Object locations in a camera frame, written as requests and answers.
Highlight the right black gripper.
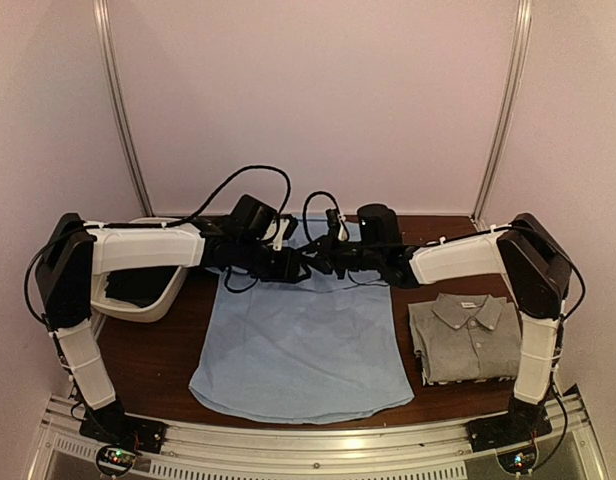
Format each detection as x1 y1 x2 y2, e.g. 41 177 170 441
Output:
300 229 383 280

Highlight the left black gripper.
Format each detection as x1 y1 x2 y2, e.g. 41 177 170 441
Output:
235 236 311 283

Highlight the light blue shirt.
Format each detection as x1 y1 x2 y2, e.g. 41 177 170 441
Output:
187 212 415 426

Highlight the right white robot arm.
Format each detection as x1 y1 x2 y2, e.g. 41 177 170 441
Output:
307 204 577 442

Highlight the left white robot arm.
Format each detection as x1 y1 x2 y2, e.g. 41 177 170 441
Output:
26 194 308 444

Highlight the folded grey shirt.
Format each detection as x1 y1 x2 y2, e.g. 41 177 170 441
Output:
408 293 521 384

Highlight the black shirt in basket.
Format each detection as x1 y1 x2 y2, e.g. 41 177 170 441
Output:
104 266 177 308

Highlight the white plastic basket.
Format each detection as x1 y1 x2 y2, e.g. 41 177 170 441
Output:
87 218 204 323

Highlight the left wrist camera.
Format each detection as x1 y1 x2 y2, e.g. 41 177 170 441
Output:
265 214 298 251

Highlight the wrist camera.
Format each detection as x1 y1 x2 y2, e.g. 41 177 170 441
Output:
326 208 349 242
265 214 298 251

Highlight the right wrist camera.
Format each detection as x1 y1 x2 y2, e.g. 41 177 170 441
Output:
326 208 349 242

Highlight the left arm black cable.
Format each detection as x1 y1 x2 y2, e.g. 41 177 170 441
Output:
22 165 294 326

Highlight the front aluminium rail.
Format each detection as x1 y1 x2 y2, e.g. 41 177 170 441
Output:
30 394 602 480

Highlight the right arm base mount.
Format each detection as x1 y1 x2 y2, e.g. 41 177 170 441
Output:
466 396 552 452

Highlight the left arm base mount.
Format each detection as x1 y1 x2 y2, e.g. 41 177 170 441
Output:
79 399 167 454

